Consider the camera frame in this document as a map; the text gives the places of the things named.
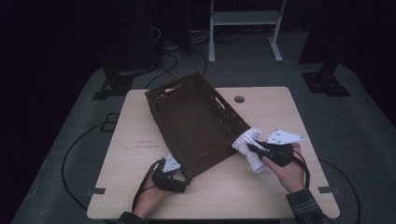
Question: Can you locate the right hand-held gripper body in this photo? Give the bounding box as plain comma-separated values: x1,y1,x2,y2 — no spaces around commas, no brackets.
264,129,306,167

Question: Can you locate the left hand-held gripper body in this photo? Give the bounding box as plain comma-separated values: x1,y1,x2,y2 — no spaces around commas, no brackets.
151,152,187,193

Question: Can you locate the white knitted cloth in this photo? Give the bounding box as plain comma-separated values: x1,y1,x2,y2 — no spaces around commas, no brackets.
231,127,267,174

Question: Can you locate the brown wicker basket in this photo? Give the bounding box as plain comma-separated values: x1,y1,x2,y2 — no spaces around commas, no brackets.
144,72,251,181

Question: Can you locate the person's right hand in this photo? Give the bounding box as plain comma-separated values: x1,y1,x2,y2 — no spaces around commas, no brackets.
261,142,306,194

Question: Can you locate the grey tape strip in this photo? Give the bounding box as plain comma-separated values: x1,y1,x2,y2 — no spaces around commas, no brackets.
317,186,340,195
85,187,106,198

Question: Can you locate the black stand base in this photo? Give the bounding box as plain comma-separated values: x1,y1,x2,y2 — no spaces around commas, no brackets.
301,60,351,97
92,66,134,102

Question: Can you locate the white metal stand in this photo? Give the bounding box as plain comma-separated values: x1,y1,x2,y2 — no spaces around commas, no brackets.
207,0,288,64

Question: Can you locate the dark equipment rack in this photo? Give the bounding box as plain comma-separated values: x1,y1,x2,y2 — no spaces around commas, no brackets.
104,0,160,74

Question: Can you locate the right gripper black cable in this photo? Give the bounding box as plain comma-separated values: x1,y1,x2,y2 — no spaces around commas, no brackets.
290,148,311,189

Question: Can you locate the long black floor cable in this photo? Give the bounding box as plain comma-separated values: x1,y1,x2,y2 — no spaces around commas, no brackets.
318,158,362,224
61,120,108,213

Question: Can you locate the black floor cable bundle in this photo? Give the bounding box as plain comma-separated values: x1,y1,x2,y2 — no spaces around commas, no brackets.
144,26,208,90

